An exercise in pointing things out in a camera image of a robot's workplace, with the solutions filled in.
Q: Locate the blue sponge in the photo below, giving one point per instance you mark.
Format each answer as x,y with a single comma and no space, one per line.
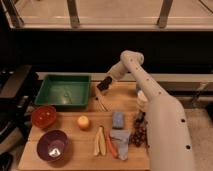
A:
117,120

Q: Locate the black eraser block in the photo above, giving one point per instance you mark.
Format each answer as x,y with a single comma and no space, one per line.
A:
100,87

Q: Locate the white round container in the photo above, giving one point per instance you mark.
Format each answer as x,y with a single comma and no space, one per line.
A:
141,99

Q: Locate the grey-blue cloth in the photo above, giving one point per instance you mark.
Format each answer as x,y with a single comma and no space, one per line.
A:
122,137

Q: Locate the purple bowl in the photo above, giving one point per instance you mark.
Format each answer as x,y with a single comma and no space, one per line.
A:
51,146

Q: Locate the bunch of dark grapes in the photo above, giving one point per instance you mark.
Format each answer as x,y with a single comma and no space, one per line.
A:
139,135

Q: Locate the green plastic tray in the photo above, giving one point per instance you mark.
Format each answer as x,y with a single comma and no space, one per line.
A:
64,91

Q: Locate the orange carrot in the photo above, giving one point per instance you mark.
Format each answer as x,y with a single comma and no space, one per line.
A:
111,147

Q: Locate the black handled knife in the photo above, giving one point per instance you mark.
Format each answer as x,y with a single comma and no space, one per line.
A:
140,117

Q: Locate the yellow apple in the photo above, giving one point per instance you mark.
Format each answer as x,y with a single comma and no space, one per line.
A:
83,122

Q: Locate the red bowl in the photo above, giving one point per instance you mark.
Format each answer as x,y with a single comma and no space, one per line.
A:
43,116

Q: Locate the small metal cup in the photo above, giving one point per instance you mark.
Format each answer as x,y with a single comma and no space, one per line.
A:
103,92

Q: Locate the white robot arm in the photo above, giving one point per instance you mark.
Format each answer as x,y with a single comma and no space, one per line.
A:
170,147

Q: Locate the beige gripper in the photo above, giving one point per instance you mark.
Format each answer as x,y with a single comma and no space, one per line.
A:
107,81

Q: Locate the metal spoon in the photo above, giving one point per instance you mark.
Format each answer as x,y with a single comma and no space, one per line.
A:
100,103

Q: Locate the wooden board table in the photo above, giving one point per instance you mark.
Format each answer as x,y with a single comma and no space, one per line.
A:
79,153

